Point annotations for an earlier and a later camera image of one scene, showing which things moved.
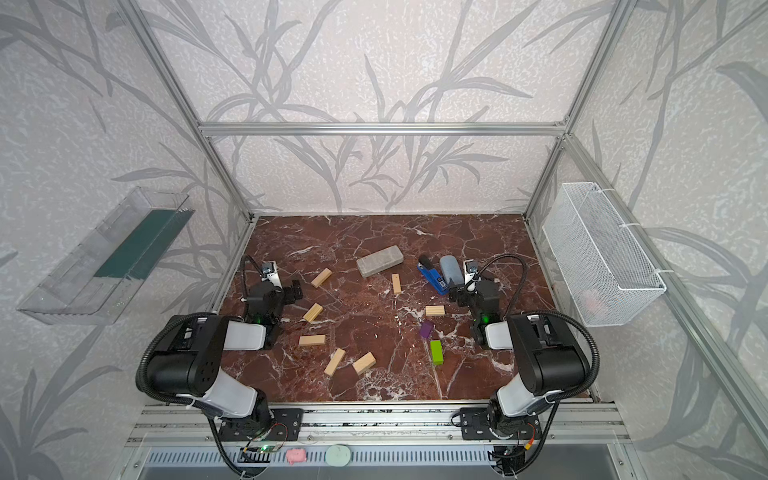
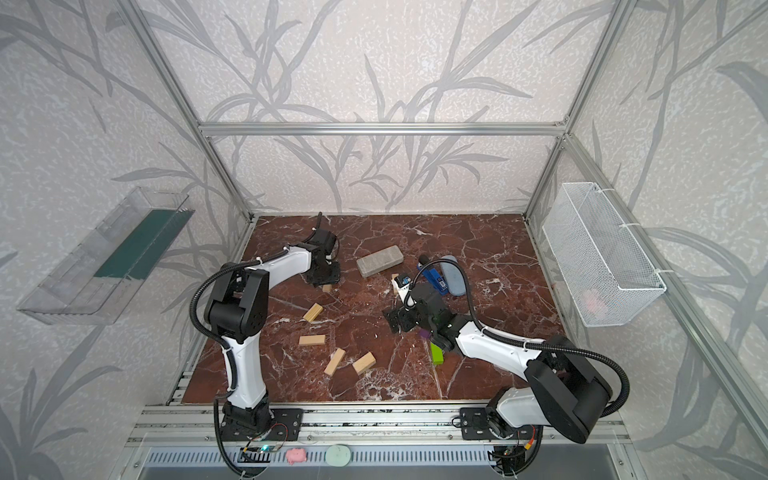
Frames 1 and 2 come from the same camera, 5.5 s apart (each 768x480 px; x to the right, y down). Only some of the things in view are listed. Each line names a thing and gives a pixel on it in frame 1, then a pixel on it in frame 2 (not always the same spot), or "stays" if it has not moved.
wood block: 364,363 stays
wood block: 312,340 stays
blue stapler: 426,268 stays
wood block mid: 313,312 stays
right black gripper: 462,291 → 405,314
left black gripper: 279,293 → 323,272
